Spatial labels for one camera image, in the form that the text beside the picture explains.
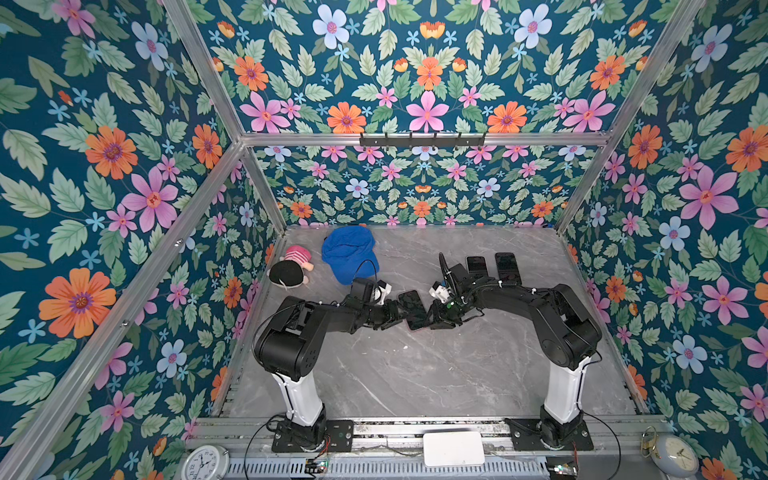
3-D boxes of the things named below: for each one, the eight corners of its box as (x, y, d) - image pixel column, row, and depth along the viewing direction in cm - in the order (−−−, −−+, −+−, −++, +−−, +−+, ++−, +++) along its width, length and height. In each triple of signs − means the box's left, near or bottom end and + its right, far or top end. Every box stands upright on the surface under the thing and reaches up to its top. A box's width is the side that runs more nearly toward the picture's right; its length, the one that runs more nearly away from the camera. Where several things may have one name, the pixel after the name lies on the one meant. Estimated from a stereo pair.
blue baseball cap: (317, 284, 105) (314, 278, 102) (329, 233, 121) (327, 226, 118) (377, 284, 105) (377, 278, 102) (381, 233, 121) (381, 226, 118)
